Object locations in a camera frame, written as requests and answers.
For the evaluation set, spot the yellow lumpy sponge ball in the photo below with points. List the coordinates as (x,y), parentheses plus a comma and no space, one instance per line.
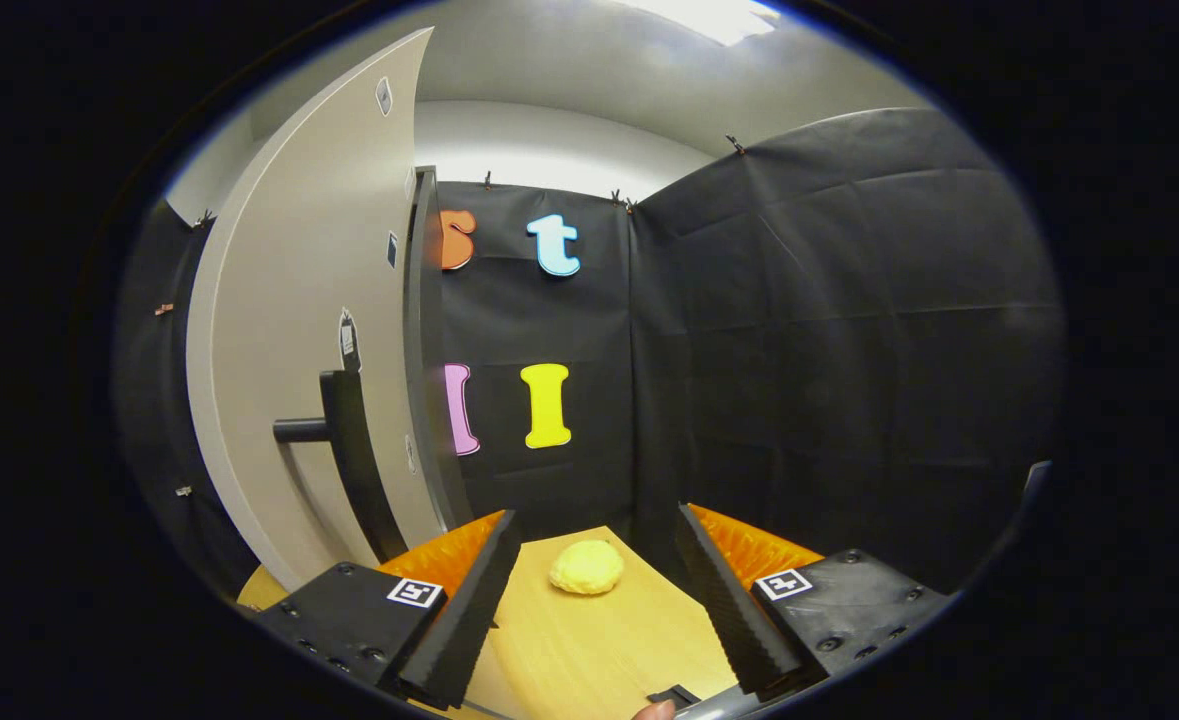
(587,567)

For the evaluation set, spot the beige cabinet door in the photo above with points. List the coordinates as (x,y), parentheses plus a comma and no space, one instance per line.
(289,300)

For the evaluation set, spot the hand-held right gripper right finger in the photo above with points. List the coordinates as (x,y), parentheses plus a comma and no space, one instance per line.
(734,610)

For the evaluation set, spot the black backdrop cloth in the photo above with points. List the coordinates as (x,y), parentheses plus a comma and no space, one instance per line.
(799,350)

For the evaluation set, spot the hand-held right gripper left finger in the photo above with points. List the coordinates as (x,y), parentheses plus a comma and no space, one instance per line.
(454,620)

